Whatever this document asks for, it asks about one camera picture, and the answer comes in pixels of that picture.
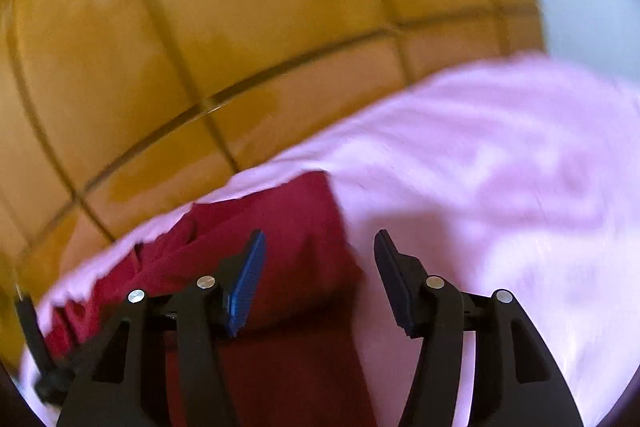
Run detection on dark red garment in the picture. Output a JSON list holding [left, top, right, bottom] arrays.
[[46, 171, 375, 426]]

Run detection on pink quilted bedspread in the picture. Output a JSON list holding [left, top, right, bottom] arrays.
[[38, 54, 639, 426]]

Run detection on wooden panelled wardrobe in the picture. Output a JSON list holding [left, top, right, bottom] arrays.
[[1, 0, 544, 369]]

